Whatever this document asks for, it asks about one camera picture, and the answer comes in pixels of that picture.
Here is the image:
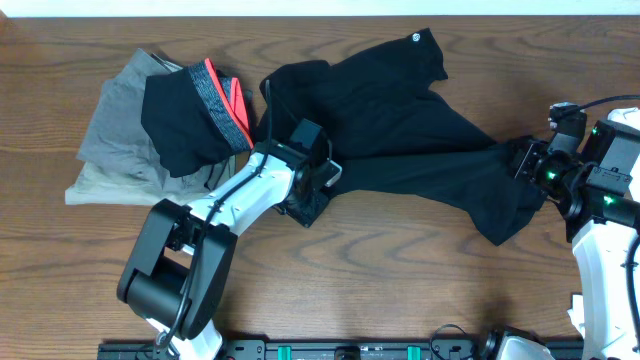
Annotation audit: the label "black t-shirt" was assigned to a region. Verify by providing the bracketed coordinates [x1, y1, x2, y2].
[254, 28, 546, 245]

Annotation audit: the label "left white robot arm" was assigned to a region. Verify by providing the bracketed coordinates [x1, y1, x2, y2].
[117, 142, 342, 359]

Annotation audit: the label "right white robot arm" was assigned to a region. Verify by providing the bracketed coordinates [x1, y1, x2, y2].
[512, 120, 639, 359]

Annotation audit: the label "white garment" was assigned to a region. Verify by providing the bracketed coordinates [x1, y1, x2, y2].
[568, 107, 639, 344]

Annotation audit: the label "black shorts red waistband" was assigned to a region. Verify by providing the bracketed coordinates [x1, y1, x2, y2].
[141, 58, 254, 178]

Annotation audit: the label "grey folded shorts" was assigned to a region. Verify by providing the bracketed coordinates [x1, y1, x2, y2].
[65, 49, 236, 205]

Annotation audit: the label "left black cable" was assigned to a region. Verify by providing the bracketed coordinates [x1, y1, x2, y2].
[149, 78, 274, 356]

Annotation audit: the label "black cable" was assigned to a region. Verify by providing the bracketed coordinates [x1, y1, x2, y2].
[564, 94, 640, 351]
[149, 78, 274, 356]

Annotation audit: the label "right black cable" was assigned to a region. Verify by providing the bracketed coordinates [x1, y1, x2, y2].
[564, 94, 640, 351]

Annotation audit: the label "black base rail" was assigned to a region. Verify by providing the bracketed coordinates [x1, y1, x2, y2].
[97, 338, 584, 360]

